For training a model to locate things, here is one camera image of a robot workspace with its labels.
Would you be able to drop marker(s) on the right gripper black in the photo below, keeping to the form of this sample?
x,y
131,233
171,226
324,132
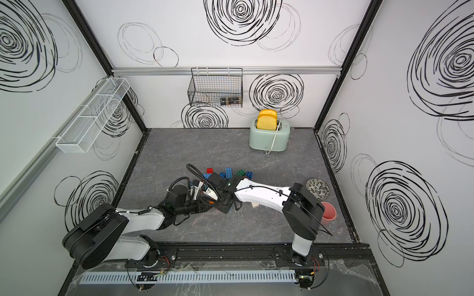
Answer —
x,y
223,208

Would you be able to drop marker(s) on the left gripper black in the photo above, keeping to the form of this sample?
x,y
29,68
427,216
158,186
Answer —
x,y
205,207

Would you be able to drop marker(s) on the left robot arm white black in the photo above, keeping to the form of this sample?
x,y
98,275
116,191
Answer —
x,y
110,233

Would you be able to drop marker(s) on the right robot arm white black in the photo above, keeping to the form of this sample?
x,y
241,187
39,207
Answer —
x,y
303,212

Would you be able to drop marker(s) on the mint green toaster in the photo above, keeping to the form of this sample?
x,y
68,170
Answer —
x,y
270,140

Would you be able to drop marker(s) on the yellow toast slice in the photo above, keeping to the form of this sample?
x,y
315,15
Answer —
x,y
267,120

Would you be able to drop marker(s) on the patterned ceramic bowl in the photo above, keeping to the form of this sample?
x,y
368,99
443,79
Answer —
x,y
318,188

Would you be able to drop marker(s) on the pink plastic cup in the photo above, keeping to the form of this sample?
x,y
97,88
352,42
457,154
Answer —
x,y
330,213

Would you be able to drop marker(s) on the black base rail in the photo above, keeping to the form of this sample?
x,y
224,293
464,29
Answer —
x,y
281,254

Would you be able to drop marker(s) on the white cable duct strip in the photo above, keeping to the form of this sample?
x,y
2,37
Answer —
x,y
190,277

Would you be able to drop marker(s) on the black wire wall basket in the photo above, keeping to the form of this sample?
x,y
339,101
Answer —
x,y
216,90

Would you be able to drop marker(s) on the white wire wall shelf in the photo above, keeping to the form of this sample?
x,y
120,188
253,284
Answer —
x,y
103,113

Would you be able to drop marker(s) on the grey wall rail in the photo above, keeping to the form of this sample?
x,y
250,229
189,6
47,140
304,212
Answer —
x,y
257,70

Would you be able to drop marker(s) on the black corner frame post left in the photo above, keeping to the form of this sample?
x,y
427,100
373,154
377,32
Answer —
x,y
86,31

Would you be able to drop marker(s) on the black corner frame post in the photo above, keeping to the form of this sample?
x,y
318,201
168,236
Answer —
x,y
361,33
86,31

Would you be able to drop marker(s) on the black corner frame post right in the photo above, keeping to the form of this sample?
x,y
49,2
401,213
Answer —
x,y
361,33

